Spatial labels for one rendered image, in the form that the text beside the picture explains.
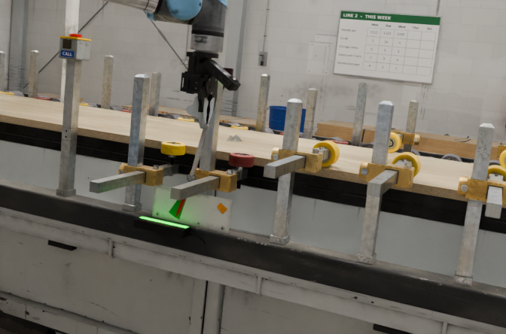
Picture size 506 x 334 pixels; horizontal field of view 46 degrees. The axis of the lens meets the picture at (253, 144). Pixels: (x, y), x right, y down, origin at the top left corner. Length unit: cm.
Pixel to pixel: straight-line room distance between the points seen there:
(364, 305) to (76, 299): 120
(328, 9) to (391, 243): 740
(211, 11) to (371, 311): 92
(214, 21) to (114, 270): 109
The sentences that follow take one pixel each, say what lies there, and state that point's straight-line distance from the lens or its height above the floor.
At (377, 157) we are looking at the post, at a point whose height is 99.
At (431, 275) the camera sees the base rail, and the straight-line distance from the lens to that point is 165.
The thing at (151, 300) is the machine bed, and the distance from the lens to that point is 227.
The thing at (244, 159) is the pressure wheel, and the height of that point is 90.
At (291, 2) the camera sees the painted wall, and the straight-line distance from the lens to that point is 927.
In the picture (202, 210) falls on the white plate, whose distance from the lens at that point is 178.
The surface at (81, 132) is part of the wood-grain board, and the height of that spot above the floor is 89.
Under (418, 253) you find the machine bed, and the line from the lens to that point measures 185.
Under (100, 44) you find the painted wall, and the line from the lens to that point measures 1086.
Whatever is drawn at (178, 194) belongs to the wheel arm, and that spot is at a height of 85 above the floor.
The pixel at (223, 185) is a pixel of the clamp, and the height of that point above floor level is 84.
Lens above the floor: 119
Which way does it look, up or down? 8 degrees down
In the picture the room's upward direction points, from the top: 6 degrees clockwise
